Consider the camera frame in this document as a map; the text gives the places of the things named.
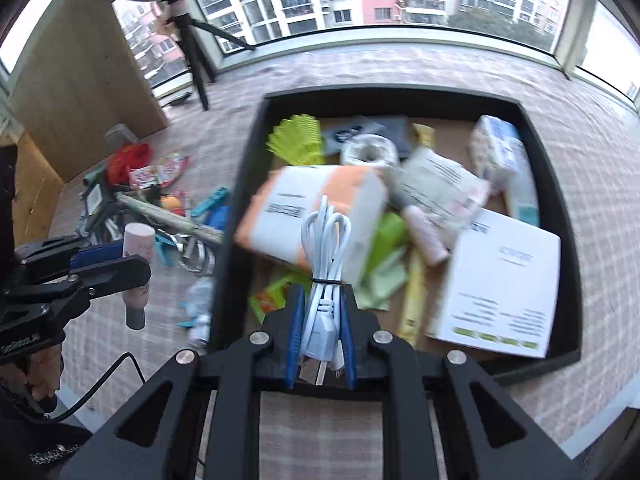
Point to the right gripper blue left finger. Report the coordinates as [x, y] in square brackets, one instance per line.
[295, 312]

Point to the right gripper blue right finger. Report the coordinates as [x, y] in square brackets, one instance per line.
[347, 340]

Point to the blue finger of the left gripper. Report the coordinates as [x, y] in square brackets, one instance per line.
[95, 254]
[108, 277]

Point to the pink tube bottle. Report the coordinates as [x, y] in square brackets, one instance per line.
[138, 241]

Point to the left hand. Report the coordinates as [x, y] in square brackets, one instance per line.
[35, 378]

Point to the orange white tissue pack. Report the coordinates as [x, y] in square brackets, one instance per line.
[271, 224]

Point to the red plastic bag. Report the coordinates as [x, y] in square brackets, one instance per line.
[129, 157]

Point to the grey white box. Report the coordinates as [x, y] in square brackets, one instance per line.
[119, 136]

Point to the white paper booklet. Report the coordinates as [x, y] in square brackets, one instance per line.
[500, 288]

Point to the wooden board panel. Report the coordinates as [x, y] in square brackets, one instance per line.
[75, 79]

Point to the white tape roll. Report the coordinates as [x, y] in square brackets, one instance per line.
[370, 150]

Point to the black storage tray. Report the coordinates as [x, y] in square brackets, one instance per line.
[235, 266]

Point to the black tripod stand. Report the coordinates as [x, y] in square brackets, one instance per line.
[196, 58]

